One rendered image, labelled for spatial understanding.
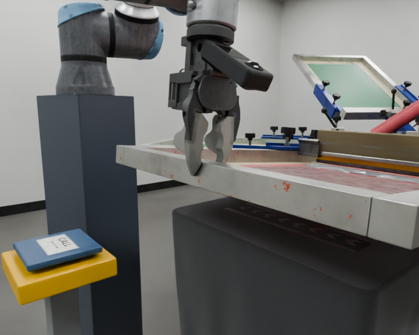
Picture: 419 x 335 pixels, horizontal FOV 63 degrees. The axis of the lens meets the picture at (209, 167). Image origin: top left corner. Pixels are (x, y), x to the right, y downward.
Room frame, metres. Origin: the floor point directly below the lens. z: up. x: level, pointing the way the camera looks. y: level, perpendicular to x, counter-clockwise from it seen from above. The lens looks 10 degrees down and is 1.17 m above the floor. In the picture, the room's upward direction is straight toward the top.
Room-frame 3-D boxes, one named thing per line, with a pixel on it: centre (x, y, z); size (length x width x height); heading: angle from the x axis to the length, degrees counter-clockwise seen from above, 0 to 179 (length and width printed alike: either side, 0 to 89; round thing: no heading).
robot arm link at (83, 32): (0.95, 0.33, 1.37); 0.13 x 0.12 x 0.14; 116
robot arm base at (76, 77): (0.95, 0.33, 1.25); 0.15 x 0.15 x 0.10
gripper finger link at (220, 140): (0.55, -0.01, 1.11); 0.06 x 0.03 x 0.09; 39
